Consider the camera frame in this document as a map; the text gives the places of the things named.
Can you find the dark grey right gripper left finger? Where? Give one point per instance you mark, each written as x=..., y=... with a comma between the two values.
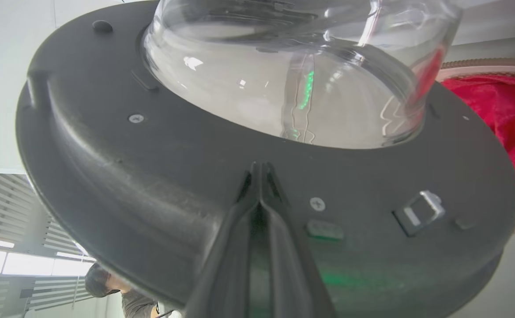
x=226, y=256

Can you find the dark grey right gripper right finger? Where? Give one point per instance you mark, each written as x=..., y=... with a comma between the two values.
x=292, y=265

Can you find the dark grey washing machine door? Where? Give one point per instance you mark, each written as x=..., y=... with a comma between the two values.
x=160, y=176

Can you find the person with dark hair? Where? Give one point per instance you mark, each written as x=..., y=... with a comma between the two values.
x=120, y=293

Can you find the white window blinds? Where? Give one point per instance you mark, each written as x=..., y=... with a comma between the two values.
x=14, y=221

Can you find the red cloth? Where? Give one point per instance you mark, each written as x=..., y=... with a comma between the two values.
x=509, y=128

